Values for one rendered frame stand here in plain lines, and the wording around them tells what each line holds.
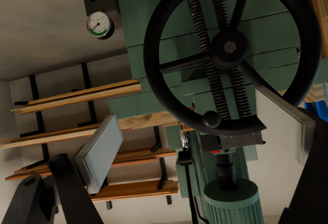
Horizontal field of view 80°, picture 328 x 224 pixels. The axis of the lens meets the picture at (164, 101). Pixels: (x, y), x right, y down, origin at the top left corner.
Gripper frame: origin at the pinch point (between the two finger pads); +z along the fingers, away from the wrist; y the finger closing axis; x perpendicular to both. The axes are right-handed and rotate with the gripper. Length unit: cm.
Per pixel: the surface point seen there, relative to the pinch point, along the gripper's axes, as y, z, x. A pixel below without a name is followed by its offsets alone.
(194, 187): -4, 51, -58
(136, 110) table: -13.9, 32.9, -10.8
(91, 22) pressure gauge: -19.5, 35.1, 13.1
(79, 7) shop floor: -72, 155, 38
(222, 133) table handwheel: 4.9, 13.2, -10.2
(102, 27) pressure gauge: -16.9, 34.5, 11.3
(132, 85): -70, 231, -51
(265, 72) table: 16.8, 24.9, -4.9
